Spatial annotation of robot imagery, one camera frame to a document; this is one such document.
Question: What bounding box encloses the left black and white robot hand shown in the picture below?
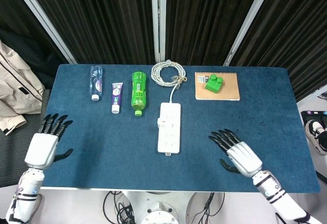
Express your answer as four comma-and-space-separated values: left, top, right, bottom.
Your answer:
25, 113, 74, 170

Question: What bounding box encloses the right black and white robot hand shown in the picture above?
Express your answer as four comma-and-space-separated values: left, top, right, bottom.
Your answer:
208, 128, 263, 178

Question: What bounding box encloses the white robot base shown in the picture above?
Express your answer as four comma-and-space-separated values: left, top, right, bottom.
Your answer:
122, 190, 197, 224

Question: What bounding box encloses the white power strip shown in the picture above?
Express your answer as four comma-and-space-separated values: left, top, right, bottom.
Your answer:
157, 102, 182, 156

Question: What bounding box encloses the dark grey mesh chair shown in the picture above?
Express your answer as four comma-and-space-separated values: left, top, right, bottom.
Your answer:
0, 89, 52, 188

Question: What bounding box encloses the beige jacket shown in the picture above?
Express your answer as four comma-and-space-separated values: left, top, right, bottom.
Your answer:
0, 38, 45, 136

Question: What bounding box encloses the brown spiral notebook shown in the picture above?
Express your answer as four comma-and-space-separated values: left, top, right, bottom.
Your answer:
194, 72, 241, 101

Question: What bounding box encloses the black and white sneaker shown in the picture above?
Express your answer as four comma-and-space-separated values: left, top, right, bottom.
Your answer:
305, 120, 327, 156

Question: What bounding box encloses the green toy building block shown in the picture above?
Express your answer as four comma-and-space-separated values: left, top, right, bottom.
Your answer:
204, 73, 223, 94

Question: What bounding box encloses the black box with coloured labels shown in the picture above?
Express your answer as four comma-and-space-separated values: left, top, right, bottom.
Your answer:
300, 110, 327, 132

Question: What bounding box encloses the clear plastic water bottle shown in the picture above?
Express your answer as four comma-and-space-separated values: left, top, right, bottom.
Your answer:
89, 65, 104, 101

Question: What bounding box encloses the blue table mat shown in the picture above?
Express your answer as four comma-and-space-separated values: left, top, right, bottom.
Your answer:
40, 64, 321, 193

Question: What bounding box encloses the purple toothpaste tube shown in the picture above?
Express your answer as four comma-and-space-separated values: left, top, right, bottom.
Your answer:
111, 82, 124, 114

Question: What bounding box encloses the green plastic drink bottle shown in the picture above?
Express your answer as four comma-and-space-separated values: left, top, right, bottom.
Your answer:
130, 72, 148, 117

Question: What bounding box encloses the dark ribbed partition panel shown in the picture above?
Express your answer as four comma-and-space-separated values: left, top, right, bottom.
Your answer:
166, 0, 265, 66
24, 0, 156, 65
231, 0, 327, 102
0, 0, 67, 63

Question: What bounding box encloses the black floor cable bundle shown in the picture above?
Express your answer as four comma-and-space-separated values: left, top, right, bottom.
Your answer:
103, 191, 136, 224
190, 192, 225, 224

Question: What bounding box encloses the tan twine cable tie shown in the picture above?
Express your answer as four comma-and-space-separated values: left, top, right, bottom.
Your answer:
171, 75, 189, 89

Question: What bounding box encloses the white cable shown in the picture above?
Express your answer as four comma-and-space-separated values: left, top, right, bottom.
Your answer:
151, 59, 189, 104

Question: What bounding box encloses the white partition frame post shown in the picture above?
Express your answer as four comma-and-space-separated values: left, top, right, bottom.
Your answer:
7, 0, 77, 64
223, 0, 276, 66
150, 0, 167, 63

